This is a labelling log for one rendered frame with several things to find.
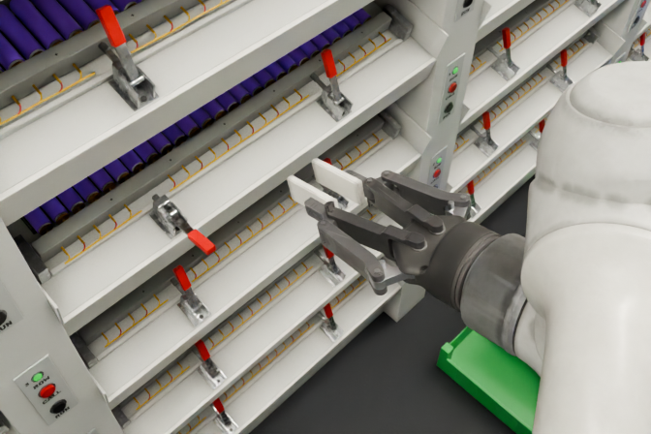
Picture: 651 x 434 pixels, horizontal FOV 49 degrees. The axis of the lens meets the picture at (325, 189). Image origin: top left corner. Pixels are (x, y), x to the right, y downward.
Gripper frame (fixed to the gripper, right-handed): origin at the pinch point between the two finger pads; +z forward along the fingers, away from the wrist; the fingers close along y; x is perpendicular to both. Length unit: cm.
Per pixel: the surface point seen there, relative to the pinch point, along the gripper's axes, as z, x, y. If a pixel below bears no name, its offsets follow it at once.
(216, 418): 32, -61, -11
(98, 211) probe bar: 19.0, -0.3, -17.0
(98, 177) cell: 22.4, 1.1, -14.4
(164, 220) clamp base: 14.7, -3.1, -12.0
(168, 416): 26, -44, -20
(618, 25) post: 23, -37, 104
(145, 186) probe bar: 18.9, -0.9, -11.0
